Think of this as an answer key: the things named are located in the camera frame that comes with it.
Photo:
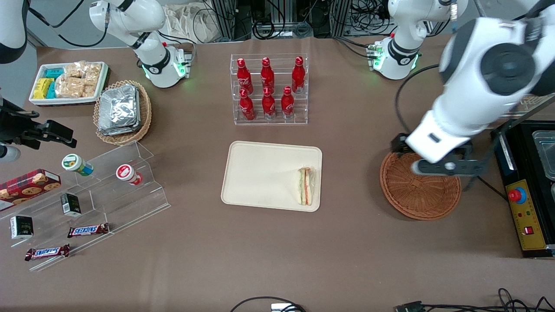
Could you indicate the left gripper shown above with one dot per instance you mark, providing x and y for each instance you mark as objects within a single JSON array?
[{"x": 398, "y": 142}]

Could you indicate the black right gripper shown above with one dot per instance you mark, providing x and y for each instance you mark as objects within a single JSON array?
[{"x": 13, "y": 123}]

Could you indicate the triangle sandwich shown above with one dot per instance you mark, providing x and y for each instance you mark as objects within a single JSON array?
[{"x": 305, "y": 186}]

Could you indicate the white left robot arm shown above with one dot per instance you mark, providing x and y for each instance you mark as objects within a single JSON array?
[{"x": 498, "y": 65}]

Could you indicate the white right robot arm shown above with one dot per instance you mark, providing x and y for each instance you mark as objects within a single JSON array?
[{"x": 143, "y": 17}]

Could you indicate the white rectangular snack tray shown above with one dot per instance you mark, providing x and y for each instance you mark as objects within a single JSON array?
[{"x": 65, "y": 101}]

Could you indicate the round brown wicker basket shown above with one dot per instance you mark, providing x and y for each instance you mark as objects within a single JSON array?
[{"x": 418, "y": 195}]

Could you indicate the oval tan wicker basket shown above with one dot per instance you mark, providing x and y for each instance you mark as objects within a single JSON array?
[{"x": 145, "y": 112}]

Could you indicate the cream plastic serving tray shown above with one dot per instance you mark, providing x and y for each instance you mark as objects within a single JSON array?
[{"x": 260, "y": 175}]

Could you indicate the green lid yogurt cup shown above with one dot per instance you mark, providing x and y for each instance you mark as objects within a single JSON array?
[{"x": 74, "y": 164}]

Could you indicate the teal snack packet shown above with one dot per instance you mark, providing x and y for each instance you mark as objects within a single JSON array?
[
  {"x": 54, "y": 73},
  {"x": 51, "y": 91}
]

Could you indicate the yellow snack packet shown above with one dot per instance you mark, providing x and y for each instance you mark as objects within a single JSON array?
[{"x": 42, "y": 88}]

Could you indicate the clear bag of crackers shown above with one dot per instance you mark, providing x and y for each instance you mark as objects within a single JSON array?
[
  {"x": 69, "y": 86},
  {"x": 89, "y": 91},
  {"x": 74, "y": 69},
  {"x": 93, "y": 73}
]

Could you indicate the red plaid cookie box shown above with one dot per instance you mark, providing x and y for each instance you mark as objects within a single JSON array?
[{"x": 28, "y": 186}]

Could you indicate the silver foil pouch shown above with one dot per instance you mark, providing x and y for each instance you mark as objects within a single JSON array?
[
  {"x": 123, "y": 132},
  {"x": 118, "y": 106}
]

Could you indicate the small dark green box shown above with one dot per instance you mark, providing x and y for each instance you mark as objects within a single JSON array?
[
  {"x": 70, "y": 205},
  {"x": 21, "y": 227}
]

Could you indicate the red lid yogurt cup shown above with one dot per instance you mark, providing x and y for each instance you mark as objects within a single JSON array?
[{"x": 126, "y": 173}]

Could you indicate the clear acrylic step display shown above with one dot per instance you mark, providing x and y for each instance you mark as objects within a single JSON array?
[{"x": 108, "y": 203}]

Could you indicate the brown snickers bar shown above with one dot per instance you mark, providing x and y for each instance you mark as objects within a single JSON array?
[
  {"x": 88, "y": 230},
  {"x": 47, "y": 252}
]

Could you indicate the red cola bottle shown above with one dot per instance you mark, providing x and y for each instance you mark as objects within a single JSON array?
[
  {"x": 244, "y": 78},
  {"x": 298, "y": 78},
  {"x": 267, "y": 77},
  {"x": 269, "y": 106},
  {"x": 287, "y": 105},
  {"x": 247, "y": 108}
]

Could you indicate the clear acrylic bottle rack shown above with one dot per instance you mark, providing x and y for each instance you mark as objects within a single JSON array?
[{"x": 277, "y": 122}]

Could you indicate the clear plastic container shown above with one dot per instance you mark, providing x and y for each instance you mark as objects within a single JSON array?
[{"x": 546, "y": 151}]

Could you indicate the black yellow control box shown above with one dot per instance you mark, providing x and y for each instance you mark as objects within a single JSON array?
[{"x": 527, "y": 229}]

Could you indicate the white cloth bags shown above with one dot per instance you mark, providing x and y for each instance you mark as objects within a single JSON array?
[{"x": 190, "y": 24}]

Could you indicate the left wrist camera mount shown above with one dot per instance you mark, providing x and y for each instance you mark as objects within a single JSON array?
[{"x": 459, "y": 168}]

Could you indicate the black aluminium rack frame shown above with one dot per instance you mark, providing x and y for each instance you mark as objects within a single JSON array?
[{"x": 225, "y": 17}]

